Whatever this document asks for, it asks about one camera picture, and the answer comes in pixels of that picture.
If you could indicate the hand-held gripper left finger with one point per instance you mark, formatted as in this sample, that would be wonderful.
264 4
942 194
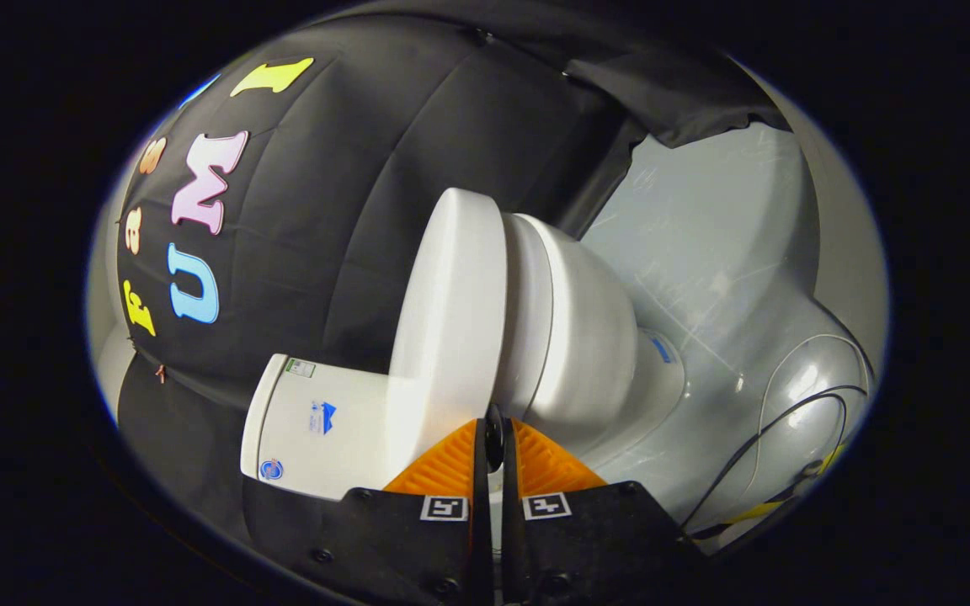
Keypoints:
418 547

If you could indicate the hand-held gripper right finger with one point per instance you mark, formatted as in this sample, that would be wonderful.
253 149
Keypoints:
586 547

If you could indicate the white ceramic toilet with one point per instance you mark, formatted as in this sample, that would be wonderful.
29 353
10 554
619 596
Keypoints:
586 337

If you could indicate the black backdrop cloth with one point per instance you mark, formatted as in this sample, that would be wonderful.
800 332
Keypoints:
325 210

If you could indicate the white toilet lid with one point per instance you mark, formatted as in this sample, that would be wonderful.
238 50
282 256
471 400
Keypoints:
451 320

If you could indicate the copper clip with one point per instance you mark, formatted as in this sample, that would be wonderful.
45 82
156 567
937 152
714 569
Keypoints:
161 373

